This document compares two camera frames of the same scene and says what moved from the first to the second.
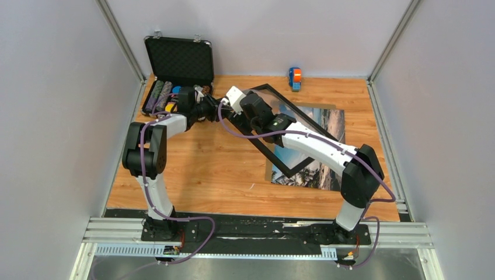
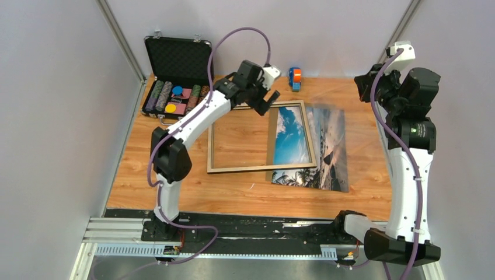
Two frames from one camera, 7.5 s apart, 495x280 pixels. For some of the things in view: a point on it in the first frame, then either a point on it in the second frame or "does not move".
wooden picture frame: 295,168 to 210,144
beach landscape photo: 324,121 does not move
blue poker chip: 176,89 does not move
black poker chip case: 175,63 does not move
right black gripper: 240,121 to 364,83
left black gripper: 213,107 to 261,106
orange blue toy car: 295,78 does not move
